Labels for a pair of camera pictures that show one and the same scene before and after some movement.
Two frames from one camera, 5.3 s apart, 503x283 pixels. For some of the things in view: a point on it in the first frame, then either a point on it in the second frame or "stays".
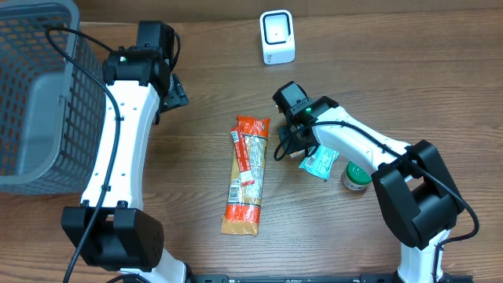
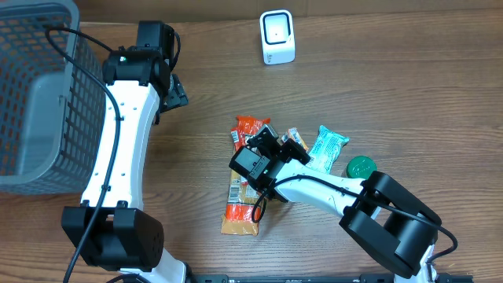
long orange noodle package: x=241 y=216 stays
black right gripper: x=287 y=136 → x=280 y=142
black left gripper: x=178 y=96 stays
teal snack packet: x=321 y=163 stays
